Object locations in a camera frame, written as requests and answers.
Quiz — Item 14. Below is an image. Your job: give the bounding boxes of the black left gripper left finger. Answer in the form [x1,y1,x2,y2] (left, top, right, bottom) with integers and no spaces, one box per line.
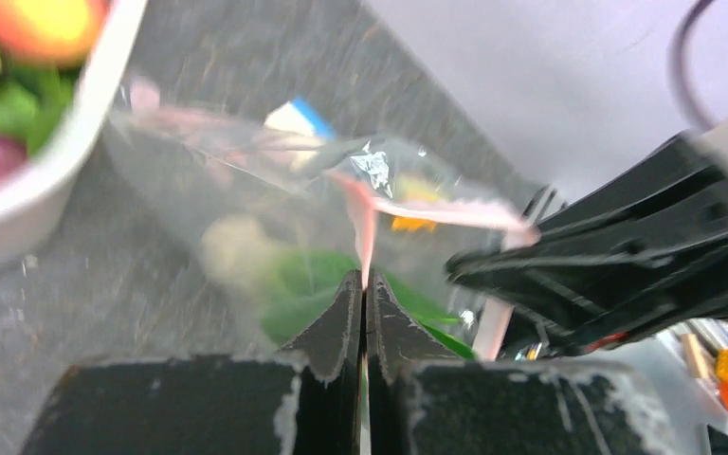
[22,271,363,454]

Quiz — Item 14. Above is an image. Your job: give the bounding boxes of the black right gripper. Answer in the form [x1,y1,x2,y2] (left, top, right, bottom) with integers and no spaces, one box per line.
[446,134,728,358]

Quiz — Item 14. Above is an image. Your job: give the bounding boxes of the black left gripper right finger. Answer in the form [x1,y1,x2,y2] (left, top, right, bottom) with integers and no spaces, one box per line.
[367,274,682,454]

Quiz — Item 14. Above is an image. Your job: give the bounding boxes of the green leafy bok choy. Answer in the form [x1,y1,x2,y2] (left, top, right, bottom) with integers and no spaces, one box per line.
[200,213,479,362]

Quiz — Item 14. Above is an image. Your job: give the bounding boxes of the clear zip top bag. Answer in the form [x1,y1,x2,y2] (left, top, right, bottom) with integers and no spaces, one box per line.
[107,76,536,360]

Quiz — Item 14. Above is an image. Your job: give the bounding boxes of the white and blue block stack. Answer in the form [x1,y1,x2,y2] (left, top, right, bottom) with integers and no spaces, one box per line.
[264,97,337,139]

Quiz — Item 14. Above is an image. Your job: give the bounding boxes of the white plastic basket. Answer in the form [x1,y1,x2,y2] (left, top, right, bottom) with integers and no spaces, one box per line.
[0,0,147,268]

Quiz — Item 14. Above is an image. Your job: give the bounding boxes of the green lettuce leaf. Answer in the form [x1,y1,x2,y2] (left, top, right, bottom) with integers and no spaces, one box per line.
[0,62,81,156]

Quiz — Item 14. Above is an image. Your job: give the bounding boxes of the yellow pink peach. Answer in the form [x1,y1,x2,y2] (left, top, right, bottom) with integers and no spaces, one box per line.
[0,0,109,67]

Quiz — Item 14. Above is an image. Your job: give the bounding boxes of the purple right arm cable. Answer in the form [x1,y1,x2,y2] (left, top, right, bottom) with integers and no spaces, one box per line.
[668,0,720,133]

